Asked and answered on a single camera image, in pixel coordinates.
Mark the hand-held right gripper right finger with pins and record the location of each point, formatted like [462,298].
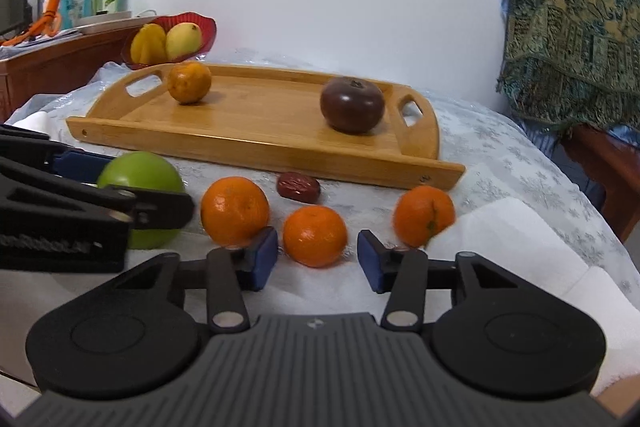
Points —
[370,264]

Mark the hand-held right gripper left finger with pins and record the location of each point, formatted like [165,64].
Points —
[262,259]

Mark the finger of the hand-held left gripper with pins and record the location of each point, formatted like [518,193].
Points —
[80,164]
[160,209]

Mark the green apple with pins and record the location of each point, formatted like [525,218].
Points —
[145,172]

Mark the small mandarin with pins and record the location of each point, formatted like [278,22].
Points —
[232,209]
[315,237]
[422,214]

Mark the red date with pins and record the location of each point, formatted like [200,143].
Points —
[298,187]

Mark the brown wooden cabinet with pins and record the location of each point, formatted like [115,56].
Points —
[50,67]

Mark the stack of papers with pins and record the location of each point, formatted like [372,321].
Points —
[40,41]

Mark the large dull orange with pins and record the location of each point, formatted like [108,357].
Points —
[189,82]

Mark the yellow starfruit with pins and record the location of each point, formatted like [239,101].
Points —
[148,44]

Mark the white tissue paper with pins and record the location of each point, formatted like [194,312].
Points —
[515,247]

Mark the dark purple round fruit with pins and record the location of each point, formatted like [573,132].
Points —
[352,107]

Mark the yellow mango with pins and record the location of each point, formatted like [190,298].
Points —
[182,41]

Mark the red plastic fruit bowl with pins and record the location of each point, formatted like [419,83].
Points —
[202,27]

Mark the light blue striped cloth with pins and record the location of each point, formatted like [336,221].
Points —
[542,139]

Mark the brown wooden furniture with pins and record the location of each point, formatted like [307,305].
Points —
[610,172]

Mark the green gold patterned cloth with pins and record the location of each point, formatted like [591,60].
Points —
[575,7]

